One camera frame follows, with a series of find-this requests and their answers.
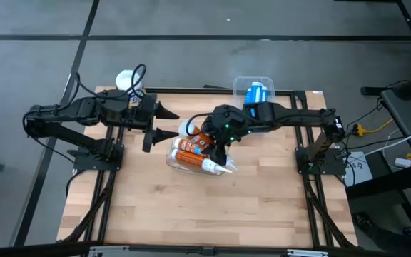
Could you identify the blue white silicone tube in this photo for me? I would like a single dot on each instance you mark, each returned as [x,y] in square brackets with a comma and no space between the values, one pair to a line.
[257,93]
[248,95]
[265,94]

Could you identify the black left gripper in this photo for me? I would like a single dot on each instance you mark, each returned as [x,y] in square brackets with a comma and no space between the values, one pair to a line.
[134,114]

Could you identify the black aluminium table frame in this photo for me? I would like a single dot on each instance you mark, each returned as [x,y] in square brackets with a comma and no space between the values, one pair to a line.
[166,90]

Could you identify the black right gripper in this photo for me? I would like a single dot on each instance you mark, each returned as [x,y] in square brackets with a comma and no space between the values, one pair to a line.
[227,121]

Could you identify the wide clear plastic bin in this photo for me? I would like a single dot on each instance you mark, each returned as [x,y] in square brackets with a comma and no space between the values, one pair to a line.
[239,89]

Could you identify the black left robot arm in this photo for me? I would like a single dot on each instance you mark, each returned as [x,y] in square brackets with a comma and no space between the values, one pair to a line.
[66,133]

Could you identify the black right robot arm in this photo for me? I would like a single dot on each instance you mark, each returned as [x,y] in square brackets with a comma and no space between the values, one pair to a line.
[298,118]

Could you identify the orange Gorilla sealant tube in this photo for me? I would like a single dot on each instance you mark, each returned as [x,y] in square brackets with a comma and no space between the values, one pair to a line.
[191,160]
[187,145]
[186,127]

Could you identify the black desk leg frame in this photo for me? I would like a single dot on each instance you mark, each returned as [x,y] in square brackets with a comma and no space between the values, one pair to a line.
[387,182]

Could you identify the black caster wheel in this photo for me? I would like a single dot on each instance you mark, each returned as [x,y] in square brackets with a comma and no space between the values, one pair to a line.
[409,231]

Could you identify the yellow Lysol wipes canister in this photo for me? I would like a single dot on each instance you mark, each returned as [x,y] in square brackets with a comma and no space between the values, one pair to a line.
[123,80]

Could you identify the grey metal bracket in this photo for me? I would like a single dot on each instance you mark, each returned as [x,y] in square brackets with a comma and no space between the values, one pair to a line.
[109,251]
[307,253]

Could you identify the white power adapter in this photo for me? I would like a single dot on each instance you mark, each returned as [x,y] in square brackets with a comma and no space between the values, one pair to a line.
[402,163]

